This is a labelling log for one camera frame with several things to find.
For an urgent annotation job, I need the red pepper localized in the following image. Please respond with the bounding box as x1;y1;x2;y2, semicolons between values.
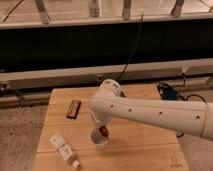
100;126;109;137

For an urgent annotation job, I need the black hanging cable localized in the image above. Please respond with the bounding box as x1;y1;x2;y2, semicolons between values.
114;13;144;83

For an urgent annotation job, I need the white ceramic cup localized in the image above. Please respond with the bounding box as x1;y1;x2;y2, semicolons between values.
89;127;109;150

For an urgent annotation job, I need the brown chocolate bar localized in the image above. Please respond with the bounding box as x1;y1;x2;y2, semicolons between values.
66;100;81;119

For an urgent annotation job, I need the white plastic bottle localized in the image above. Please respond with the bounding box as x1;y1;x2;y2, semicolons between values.
50;133;80;169

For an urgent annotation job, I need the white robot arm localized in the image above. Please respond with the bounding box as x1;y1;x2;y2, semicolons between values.
89;79;213;141

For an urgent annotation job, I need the green bowl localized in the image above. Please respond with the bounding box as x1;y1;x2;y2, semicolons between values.
120;91;126;98

